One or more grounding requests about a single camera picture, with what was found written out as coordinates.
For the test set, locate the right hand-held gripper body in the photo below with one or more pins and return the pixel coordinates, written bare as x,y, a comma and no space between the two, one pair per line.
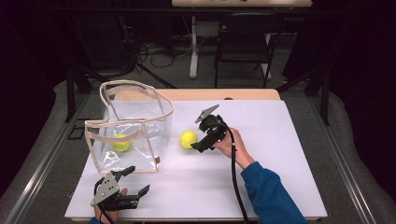
214,129

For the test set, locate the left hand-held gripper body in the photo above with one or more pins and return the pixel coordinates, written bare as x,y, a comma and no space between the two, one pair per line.
106,189

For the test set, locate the yellow tennis ball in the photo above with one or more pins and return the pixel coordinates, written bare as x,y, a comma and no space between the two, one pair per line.
121,143
187,139

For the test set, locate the clear plastic bag beige trim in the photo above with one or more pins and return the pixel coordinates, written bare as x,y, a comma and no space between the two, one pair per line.
137,109

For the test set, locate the person's left hand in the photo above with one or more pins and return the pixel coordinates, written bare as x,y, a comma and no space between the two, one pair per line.
107,217

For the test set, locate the person's right hand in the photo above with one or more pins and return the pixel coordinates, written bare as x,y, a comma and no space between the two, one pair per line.
241,152

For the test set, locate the wooden table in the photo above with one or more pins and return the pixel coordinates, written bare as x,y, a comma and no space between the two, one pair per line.
202,94

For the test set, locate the black folding chair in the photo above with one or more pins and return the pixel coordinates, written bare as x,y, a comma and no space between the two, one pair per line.
243,46

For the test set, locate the black metal stand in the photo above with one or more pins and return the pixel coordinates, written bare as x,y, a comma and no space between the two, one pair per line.
325,93
70,93

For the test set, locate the white desk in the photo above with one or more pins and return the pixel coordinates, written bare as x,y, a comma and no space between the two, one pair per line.
243,3

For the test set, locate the small black square frame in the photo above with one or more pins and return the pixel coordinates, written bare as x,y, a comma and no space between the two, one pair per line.
75,132

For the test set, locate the silver metal rail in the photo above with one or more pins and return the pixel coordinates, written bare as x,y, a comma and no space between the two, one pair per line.
345,168
40,165

